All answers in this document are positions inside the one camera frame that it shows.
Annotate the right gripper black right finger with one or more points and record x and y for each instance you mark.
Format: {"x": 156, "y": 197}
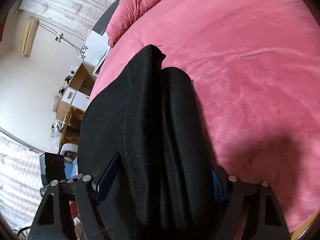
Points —
{"x": 220, "y": 177}

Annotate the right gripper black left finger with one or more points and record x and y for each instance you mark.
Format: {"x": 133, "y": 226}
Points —
{"x": 105, "y": 178}

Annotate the black pants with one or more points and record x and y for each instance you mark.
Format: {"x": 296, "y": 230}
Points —
{"x": 164, "y": 188}

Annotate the wooden desk with white drawers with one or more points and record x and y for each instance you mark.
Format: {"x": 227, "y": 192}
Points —
{"x": 77, "y": 92}

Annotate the grey bed headboard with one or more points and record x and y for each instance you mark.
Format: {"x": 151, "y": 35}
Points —
{"x": 101, "y": 24}

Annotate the pink fleece bed blanket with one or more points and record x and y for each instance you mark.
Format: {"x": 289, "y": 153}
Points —
{"x": 254, "y": 65}

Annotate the white patterned curtain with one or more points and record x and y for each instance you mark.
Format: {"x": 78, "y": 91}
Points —
{"x": 76, "y": 15}

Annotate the pink rumpled duvet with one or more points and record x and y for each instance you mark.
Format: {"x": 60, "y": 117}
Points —
{"x": 125, "y": 15}

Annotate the wall power strip with cables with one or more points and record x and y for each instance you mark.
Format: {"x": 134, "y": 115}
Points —
{"x": 58, "y": 35}

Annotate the beige wall air conditioner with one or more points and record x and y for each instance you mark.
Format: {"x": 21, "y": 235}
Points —
{"x": 29, "y": 31}

